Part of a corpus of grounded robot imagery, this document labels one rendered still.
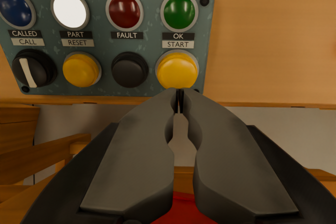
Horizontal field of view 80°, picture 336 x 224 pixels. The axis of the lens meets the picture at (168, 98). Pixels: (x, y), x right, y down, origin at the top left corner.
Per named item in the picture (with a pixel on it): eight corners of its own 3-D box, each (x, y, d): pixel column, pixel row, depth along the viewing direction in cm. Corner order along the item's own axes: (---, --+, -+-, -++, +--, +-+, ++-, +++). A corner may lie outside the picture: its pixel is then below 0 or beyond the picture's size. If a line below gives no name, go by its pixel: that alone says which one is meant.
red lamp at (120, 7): (143, 30, 14) (140, 21, 12) (110, 29, 14) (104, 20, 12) (143, 3, 14) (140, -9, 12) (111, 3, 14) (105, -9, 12)
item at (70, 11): (91, 29, 14) (82, 20, 12) (59, 29, 14) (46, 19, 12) (92, 2, 14) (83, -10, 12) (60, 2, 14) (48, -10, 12)
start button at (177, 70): (194, 87, 16) (196, 94, 15) (157, 86, 16) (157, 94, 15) (198, 51, 14) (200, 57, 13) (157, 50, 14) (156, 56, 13)
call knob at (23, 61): (59, 83, 16) (51, 90, 15) (26, 82, 16) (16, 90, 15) (49, 50, 14) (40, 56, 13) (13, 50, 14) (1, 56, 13)
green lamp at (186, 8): (194, 31, 14) (197, 22, 12) (162, 30, 14) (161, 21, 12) (195, 4, 14) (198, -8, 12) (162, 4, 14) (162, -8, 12)
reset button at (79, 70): (102, 82, 16) (97, 90, 15) (71, 82, 16) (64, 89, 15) (96, 53, 15) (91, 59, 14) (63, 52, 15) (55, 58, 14)
